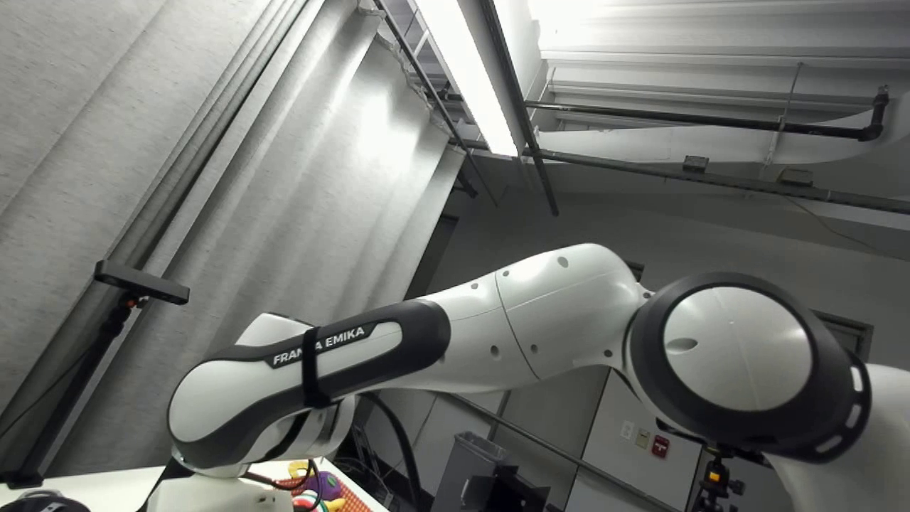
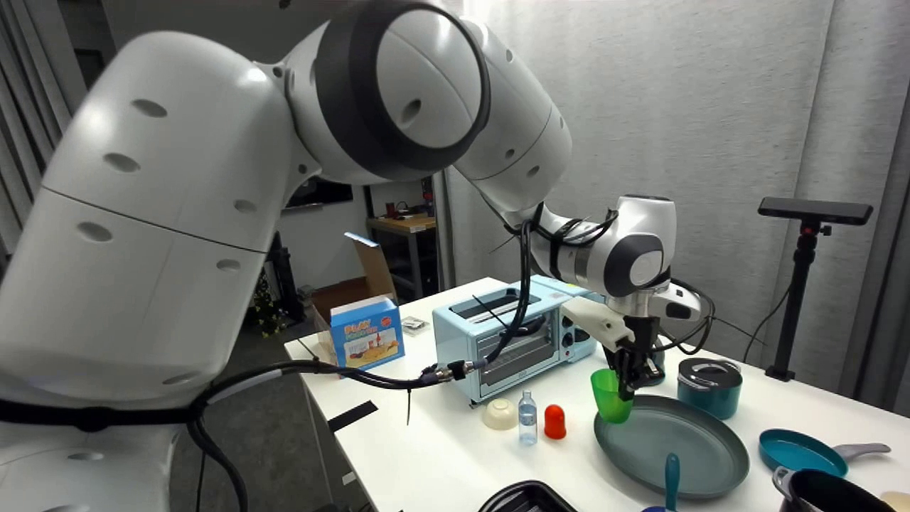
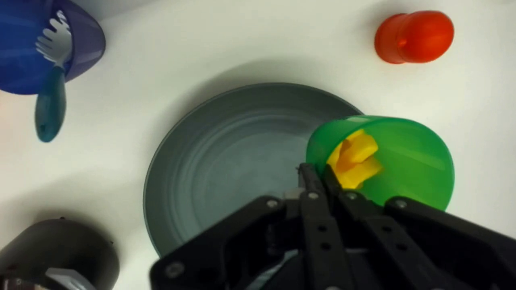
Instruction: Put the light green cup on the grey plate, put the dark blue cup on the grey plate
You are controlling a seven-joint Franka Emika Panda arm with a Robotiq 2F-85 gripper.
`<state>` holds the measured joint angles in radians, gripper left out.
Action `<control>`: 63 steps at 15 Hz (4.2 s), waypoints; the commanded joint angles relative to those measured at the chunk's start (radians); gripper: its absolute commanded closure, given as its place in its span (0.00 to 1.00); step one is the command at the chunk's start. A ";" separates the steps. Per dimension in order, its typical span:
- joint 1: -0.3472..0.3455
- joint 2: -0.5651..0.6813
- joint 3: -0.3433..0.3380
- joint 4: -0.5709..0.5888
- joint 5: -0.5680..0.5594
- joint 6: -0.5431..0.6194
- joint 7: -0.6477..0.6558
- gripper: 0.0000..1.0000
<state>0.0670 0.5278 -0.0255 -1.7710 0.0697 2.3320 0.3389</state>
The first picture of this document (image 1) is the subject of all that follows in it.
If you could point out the red wall sign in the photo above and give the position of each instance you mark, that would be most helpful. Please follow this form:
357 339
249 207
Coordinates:
662 447

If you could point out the black tripod stand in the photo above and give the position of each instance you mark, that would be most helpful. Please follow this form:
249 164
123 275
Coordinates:
720 487
89 359

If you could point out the dark grey equipment box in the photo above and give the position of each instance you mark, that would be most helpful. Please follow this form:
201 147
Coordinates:
485 479

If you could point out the black pot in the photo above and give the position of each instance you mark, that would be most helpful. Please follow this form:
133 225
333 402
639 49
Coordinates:
39 501

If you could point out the colourful toy pile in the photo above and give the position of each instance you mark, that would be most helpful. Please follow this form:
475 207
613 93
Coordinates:
316 487

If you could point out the fluorescent ceiling light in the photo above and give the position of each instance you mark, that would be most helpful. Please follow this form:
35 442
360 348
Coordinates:
471 66

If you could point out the black ceiling pipe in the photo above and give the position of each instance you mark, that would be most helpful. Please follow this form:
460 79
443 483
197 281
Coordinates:
713 119

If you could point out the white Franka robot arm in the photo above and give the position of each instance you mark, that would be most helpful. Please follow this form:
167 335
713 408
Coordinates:
531 324

